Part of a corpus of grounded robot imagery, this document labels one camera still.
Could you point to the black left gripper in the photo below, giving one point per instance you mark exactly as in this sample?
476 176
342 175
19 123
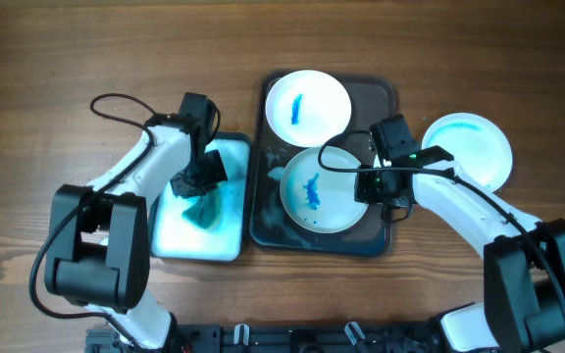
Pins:
182 187

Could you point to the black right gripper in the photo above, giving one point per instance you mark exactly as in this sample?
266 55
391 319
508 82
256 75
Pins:
364 192

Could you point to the green scrubbing sponge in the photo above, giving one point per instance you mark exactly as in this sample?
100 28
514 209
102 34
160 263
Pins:
205 212

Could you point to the white plate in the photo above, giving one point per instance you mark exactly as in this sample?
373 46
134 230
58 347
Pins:
477 144
317 191
306 108

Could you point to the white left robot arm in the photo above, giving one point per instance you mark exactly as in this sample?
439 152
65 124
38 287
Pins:
95 260

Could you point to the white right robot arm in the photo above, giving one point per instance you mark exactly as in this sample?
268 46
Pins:
453 172

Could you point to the dark brown serving tray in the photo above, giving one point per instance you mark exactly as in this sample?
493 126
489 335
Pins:
372 98

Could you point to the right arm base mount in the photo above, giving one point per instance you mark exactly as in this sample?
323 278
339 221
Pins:
465 330

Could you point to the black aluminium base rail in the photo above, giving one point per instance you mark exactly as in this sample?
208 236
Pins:
408 337

